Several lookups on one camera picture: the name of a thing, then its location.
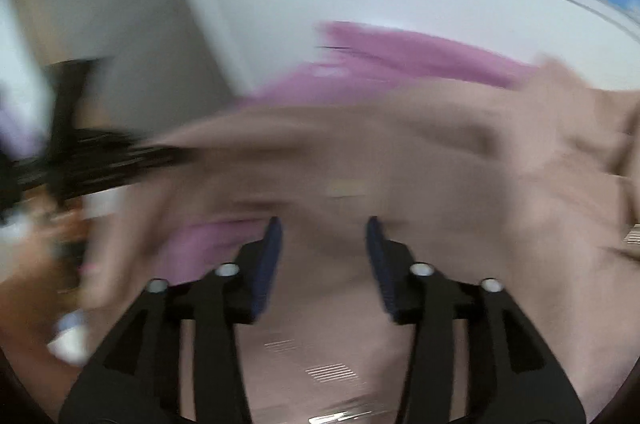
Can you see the wooden wardrobe door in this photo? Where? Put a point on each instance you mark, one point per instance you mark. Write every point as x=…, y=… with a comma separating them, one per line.
x=100, y=4

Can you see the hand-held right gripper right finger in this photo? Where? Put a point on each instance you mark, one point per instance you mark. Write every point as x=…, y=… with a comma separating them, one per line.
x=380, y=269

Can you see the pink jacket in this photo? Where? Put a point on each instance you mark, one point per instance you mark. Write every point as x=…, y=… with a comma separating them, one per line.
x=400, y=164

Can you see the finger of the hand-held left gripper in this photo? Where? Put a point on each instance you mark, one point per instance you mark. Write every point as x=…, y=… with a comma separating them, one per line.
x=130, y=161

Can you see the pink daisy print bed sheet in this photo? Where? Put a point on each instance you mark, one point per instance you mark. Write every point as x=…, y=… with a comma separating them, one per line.
x=400, y=49

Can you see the white plastic bottle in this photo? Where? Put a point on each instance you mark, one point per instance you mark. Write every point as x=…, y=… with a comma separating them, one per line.
x=70, y=336

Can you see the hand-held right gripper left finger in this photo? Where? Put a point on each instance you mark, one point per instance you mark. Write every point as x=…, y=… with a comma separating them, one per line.
x=267, y=264

